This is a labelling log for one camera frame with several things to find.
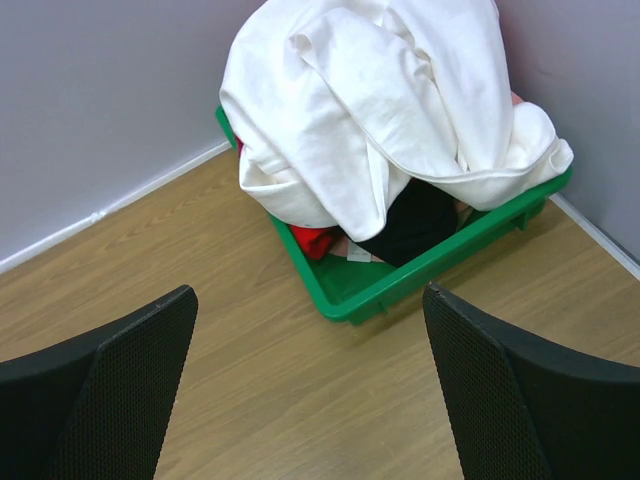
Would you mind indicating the green plastic bin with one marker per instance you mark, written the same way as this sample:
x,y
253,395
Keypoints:
x,y
353,292

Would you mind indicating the white t shirt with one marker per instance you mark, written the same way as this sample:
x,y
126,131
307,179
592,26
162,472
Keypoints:
x,y
339,104

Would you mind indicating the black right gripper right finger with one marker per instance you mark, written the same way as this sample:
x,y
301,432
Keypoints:
x,y
524,407

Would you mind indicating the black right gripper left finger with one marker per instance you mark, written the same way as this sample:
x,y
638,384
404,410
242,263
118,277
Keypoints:
x,y
98,405

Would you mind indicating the black t shirt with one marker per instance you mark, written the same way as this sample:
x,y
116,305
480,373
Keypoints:
x,y
420,196

